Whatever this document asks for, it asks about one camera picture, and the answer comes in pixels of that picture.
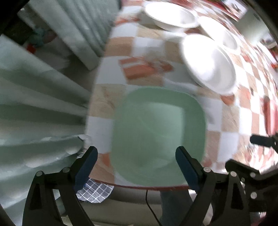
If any green square plate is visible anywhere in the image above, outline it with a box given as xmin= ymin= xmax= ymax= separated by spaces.
xmin=110 ymin=87 xmax=206 ymax=187

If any white foam bowl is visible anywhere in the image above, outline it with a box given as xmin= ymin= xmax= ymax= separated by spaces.
xmin=199 ymin=16 xmax=240 ymax=51
xmin=179 ymin=33 xmax=236 ymax=95
xmin=144 ymin=1 xmax=199 ymax=32

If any blue checkered cloth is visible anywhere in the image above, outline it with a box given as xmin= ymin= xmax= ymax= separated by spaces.
xmin=76 ymin=178 xmax=114 ymax=203

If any teal curtain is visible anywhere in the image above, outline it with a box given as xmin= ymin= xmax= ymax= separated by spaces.
xmin=1 ymin=1 xmax=122 ymax=218

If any black cable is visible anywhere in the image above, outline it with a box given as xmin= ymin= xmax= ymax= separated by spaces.
xmin=145 ymin=189 xmax=164 ymax=226

